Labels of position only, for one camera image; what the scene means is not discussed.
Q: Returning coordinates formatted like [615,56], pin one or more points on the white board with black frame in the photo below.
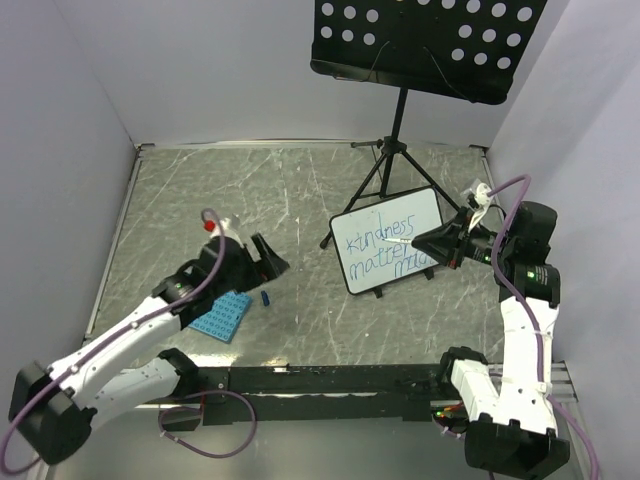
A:
[365,259]

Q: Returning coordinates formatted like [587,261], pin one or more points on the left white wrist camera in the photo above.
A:
[229,226]

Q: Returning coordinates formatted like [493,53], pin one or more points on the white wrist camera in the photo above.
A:
[229,226]
[478,198]

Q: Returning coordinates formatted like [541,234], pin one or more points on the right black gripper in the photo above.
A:
[448,243]

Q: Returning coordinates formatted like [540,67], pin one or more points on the blue studded building plate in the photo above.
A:
[222,321]

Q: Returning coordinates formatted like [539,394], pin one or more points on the white blue whiteboard marker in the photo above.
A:
[404,241]

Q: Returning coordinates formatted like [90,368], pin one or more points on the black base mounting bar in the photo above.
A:
[298,393]

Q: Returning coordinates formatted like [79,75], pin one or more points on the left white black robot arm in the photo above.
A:
[56,408]

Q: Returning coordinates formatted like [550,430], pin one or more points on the blue marker cap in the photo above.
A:
[265,298]

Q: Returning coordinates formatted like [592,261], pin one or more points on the black whiteboard easel stand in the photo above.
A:
[427,273]

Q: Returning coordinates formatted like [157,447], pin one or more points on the black perforated music stand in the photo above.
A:
[466,50]

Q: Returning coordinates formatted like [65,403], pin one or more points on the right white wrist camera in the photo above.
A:
[478,198]

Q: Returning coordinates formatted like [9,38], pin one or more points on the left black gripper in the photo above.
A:
[269,265]

